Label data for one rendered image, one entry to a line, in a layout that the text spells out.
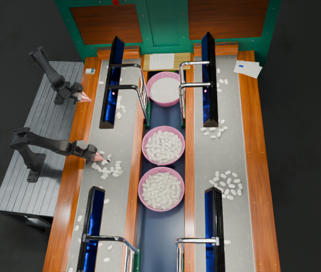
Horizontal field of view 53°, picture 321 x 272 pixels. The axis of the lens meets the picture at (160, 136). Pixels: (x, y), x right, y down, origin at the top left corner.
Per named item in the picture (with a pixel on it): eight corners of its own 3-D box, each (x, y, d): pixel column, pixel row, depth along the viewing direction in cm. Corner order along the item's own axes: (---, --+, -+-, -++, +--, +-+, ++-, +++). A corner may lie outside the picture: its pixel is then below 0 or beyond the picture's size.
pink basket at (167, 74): (164, 117, 219) (163, 110, 210) (140, 94, 230) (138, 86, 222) (193, 95, 225) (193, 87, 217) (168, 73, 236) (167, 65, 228)
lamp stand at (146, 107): (121, 129, 218) (105, 89, 179) (125, 104, 227) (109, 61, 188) (149, 129, 216) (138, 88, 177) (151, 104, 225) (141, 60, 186)
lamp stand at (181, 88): (181, 128, 213) (177, 87, 174) (181, 103, 223) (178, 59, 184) (210, 128, 211) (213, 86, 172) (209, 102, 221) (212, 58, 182)
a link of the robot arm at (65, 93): (75, 93, 195) (64, 76, 190) (62, 101, 193) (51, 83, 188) (72, 90, 205) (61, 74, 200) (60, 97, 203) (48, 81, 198)
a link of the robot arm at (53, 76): (64, 78, 196) (38, 40, 200) (51, 86, 194) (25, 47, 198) (68, 86, 207) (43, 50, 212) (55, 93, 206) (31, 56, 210)
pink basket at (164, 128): (151, 176, 199) (148, 170, 191) (139, 141, 212) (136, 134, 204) (191, 162, 201) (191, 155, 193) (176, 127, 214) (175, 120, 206)
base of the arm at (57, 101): (66, 75, 236) (57, 75, 237) (58, 97, 227) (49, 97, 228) (70, 82, 243) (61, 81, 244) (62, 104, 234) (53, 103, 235)
